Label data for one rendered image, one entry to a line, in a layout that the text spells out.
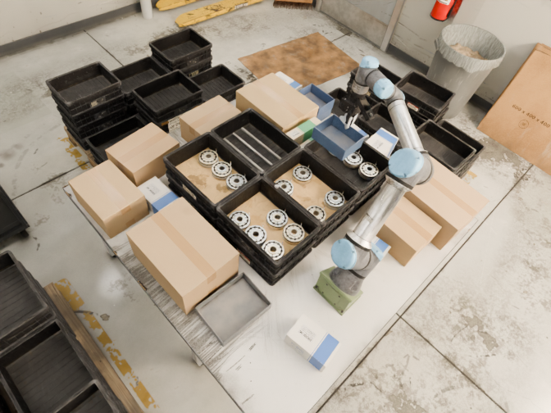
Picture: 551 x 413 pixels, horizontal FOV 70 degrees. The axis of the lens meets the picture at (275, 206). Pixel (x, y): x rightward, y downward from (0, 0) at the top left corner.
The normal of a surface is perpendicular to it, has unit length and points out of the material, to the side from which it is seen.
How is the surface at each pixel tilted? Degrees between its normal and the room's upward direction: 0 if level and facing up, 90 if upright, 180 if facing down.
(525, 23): 90
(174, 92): 0
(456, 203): 0
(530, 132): 75
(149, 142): 0
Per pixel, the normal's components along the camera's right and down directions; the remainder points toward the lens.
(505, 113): -0.65, 0.36
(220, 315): 0.11, -0.58
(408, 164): -0.58, -0.26
